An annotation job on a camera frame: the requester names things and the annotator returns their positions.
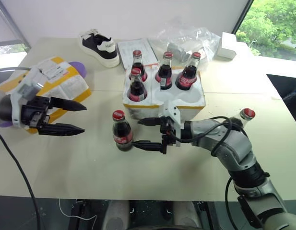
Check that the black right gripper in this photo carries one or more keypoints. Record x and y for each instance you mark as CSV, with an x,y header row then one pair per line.
x,y
168,134

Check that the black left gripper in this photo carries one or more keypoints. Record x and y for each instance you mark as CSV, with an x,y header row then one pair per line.
x,y
33,110

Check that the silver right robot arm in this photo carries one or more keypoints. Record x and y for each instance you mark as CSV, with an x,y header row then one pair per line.
x,y
236,143

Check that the red-capped glass cola bottle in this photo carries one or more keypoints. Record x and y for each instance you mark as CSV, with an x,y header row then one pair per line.
x,y
138,62
122,134
247,114
187,76
164,74
137,89

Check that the white foam bottle crate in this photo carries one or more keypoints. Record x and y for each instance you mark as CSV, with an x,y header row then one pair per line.
x,y
186,99

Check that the small white box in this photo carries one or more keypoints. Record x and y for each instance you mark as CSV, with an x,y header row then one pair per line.
x,y
227,45

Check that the purple flat pad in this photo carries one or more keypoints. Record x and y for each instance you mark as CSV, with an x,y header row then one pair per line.
x,y
78,68

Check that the white and black sneaker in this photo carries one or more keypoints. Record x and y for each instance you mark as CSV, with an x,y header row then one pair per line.
x,y
102,48

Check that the printed paper in clear sleeve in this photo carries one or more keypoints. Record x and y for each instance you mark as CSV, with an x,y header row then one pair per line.
x,y
128,51

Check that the grey item in plastic bag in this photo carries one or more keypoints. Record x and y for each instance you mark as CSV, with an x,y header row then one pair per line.
x,y
176,50

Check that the clear crumpled plastic bag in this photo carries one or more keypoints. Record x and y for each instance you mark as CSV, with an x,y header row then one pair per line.
x,y
203,39

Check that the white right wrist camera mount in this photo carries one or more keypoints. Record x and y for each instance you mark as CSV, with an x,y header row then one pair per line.
x,y
172,111

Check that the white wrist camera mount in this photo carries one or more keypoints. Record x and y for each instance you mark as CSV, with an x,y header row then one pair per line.
x,y
172,111
17,105

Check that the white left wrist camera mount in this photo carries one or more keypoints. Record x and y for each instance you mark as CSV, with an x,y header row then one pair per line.
x,y
17,105

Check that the black metal stand frame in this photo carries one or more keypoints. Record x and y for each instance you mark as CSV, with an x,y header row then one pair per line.
x,y
78,215

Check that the grey window frame bar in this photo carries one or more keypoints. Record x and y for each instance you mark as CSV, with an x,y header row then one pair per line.
x,y
12,22

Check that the dark window frame post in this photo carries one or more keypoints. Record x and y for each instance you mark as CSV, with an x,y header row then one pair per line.
x,y
242,15

